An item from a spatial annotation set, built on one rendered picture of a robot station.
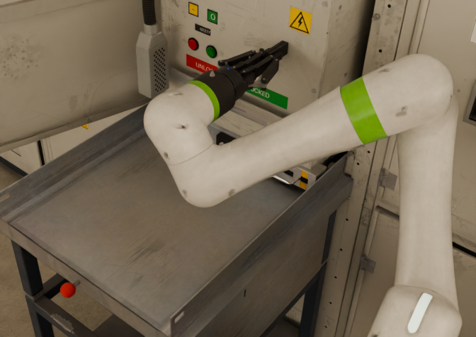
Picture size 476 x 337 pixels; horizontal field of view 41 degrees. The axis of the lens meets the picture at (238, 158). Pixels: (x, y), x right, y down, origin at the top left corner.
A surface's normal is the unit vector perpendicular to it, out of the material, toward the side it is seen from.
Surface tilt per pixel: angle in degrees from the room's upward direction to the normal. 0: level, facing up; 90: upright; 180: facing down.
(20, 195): 90
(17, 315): 0
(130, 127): 90
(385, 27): 90
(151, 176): 0
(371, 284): 90
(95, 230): 0
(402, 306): 50
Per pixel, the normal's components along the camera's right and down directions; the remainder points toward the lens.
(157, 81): 0.79, 0.40
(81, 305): 0.04, -0.78
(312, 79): -0.61, 0.47
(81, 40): 0.58, 0.52
